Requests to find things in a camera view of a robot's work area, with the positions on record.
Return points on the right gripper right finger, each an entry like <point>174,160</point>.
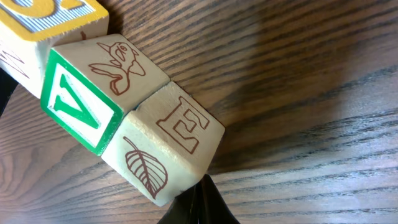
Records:
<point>200,204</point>

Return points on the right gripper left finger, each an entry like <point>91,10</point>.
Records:
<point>7,87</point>

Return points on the wooden block letter W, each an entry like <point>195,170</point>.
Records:
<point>30,28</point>

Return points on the wooden block leaf picture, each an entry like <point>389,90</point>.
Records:
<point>165,145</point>

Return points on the green block letter V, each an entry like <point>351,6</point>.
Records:
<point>90,85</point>

